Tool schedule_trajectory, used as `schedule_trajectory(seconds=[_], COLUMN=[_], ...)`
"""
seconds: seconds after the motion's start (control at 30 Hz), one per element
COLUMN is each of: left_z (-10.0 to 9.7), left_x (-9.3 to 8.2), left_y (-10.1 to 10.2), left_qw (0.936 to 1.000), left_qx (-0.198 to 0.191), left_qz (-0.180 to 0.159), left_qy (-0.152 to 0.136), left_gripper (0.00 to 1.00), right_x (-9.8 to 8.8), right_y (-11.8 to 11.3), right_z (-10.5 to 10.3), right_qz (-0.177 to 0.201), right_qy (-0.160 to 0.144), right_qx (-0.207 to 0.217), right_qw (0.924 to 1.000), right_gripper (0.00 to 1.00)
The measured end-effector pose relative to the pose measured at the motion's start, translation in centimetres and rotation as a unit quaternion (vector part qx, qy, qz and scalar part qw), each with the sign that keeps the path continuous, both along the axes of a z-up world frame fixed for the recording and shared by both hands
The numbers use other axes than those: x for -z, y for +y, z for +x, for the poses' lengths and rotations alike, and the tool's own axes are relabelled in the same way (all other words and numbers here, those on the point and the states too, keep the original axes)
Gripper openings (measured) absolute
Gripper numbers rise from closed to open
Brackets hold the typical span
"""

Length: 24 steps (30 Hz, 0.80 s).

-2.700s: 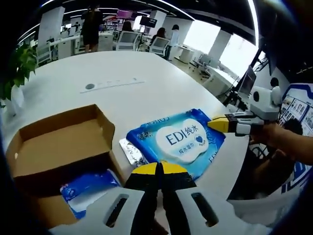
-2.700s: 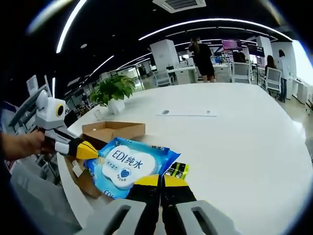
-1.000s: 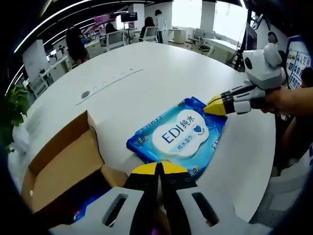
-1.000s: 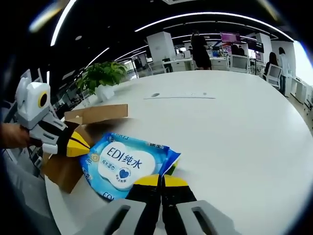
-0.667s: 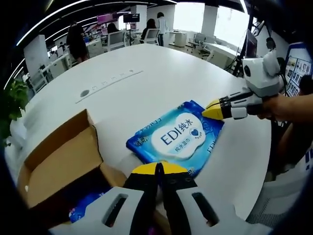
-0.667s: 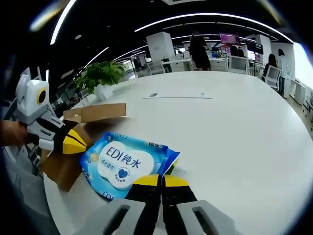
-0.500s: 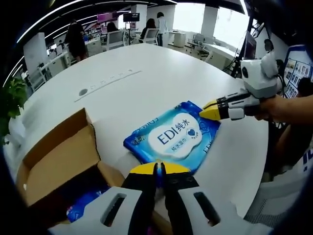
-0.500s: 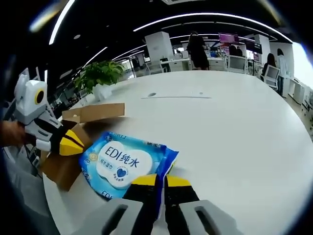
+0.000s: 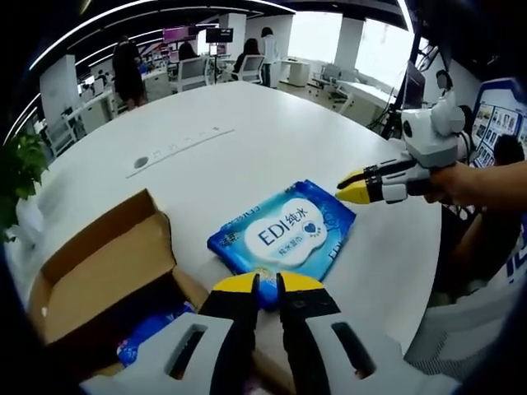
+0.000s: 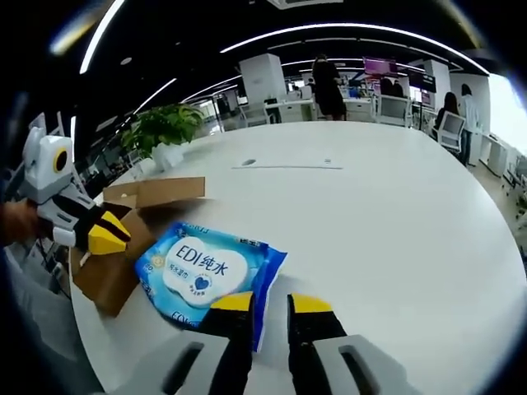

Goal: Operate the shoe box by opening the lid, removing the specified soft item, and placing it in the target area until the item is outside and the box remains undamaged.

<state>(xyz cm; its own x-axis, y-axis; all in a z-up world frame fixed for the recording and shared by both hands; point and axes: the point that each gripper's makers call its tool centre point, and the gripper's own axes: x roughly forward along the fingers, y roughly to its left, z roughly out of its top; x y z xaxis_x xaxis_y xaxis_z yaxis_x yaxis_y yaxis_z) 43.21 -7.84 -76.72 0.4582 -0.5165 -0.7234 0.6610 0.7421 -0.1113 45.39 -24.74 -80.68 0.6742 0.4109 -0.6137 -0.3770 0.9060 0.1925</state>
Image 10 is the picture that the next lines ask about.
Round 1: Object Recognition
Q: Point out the ceiling light strip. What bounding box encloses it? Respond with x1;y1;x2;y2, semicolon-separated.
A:
80;0;124;75

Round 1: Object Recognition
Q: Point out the dark monitor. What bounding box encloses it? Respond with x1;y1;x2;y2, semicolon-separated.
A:
407;69;436;92

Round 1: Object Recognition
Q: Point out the purple lit monitor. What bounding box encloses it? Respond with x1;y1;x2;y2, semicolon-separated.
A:
362;56;399;77

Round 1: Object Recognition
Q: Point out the green potted plant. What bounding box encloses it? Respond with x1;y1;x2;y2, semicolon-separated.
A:
120;103;206;170

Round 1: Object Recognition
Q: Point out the table cable tray cover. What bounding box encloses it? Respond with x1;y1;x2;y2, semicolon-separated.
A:
231;156;345;170

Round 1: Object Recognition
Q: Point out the brown cardboard shoe box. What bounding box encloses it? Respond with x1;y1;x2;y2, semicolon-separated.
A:
72;176;207;318

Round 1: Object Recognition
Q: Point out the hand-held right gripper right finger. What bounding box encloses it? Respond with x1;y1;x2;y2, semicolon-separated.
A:
287;292;413;395

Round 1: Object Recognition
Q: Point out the person's left hand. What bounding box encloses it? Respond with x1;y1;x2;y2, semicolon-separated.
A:
0;201;41;248

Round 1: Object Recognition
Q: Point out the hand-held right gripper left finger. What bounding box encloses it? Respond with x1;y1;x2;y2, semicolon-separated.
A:
156;290;256;395

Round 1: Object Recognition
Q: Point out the white cabinet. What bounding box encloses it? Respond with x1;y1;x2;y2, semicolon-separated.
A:
479;133;510;176

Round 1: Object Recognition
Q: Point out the white office chair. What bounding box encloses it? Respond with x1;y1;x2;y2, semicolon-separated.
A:
376;94;414;127
438;113;466;151

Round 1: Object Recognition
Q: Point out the long curved ceiling light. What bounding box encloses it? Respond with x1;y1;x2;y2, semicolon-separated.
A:
220;23;491;76

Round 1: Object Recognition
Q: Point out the blue soft wet wipes pack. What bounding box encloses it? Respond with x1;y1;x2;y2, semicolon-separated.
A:
134;221;288;354

